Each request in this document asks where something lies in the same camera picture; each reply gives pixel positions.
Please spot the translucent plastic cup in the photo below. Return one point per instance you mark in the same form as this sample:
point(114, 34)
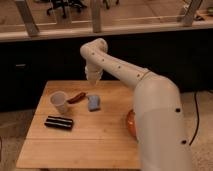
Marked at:
point(59, 100)

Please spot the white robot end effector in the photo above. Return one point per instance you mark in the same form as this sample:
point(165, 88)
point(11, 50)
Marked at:
point(93, 78)

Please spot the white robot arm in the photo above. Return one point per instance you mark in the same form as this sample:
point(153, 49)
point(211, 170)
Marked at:
point(159, 121)

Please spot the orange bowl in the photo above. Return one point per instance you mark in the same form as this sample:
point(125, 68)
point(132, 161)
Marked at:
point(130, 123)

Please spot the black striped rectangular block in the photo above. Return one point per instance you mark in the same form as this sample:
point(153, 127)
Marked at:
point(59, 122)

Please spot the black office chair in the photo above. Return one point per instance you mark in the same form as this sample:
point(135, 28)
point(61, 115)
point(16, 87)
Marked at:
point(77, 4)

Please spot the blue sponge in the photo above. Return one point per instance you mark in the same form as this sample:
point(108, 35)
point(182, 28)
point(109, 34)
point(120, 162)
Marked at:
point(93, 102)

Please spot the wooden table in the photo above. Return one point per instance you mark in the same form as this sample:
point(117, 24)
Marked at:
point(98, 140)

